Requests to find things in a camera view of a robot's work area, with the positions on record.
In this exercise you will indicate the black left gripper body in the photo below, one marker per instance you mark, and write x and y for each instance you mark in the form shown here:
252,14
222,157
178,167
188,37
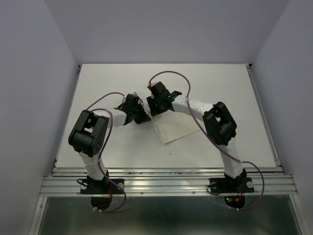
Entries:
135,110

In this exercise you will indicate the white cloth napkin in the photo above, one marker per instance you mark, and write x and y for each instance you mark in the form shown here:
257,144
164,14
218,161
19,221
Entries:
171,126

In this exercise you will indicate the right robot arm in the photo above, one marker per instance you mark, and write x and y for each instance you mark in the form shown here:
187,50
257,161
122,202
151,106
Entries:
214,120

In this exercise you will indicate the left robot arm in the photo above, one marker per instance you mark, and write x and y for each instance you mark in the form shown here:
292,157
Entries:
91,133

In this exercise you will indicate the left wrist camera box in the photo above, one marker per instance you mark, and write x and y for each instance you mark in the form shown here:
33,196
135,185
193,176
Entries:
129,95

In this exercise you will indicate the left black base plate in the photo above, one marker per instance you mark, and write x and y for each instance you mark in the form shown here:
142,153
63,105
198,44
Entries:
90,186

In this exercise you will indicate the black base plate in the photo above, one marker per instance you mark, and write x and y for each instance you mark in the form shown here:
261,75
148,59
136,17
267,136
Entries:
90,186
223,185

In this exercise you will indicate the aluminium front rail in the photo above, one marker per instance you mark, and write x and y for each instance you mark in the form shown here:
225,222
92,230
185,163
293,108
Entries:
146,182

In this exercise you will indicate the aluminium rail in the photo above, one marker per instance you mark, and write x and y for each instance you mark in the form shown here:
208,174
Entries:
264,119
146,182

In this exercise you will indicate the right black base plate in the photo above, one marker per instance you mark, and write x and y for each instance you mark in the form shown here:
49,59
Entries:
223,185

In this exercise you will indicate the aluminium right side rail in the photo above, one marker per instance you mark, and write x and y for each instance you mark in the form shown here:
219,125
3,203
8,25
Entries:
264,119

